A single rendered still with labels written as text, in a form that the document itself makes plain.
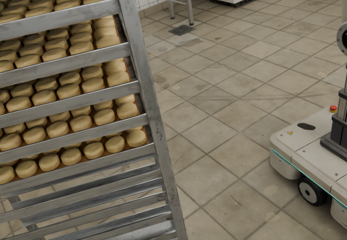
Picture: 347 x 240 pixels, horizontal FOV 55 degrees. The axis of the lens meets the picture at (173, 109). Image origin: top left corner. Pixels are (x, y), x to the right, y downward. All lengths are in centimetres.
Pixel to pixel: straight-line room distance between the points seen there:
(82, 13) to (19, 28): 12
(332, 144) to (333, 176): 19
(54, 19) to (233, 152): 172
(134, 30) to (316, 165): 132
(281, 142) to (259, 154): 33
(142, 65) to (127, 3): 13
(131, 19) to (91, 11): 8
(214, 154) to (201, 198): 36
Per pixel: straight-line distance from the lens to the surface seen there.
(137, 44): 67
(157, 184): 152
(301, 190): 193
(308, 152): 185
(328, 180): 175
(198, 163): 216
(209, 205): 194
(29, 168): 92
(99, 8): 67
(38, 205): 95
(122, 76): 78
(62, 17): 68
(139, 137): 87
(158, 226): 171
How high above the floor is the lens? 150
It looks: 34 degrees down
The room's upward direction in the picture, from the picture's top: 11 degrees counter-clockwise
